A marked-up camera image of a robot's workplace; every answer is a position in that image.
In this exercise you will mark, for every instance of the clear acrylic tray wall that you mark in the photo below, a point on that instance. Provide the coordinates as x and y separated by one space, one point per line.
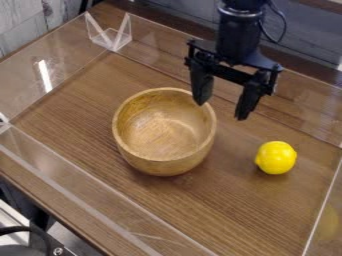
224 209

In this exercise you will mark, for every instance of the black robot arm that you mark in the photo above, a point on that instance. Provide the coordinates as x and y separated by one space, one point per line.
233 57

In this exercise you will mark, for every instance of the brown wooden bowl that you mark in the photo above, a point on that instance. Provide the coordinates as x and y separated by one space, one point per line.
164 132

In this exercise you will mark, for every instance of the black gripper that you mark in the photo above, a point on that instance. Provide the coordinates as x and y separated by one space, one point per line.
206 65

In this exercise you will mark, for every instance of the yellow lemon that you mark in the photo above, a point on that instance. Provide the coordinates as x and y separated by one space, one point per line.
276 157

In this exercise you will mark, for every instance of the black metal table mount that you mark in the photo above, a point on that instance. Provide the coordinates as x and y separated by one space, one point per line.
66 244

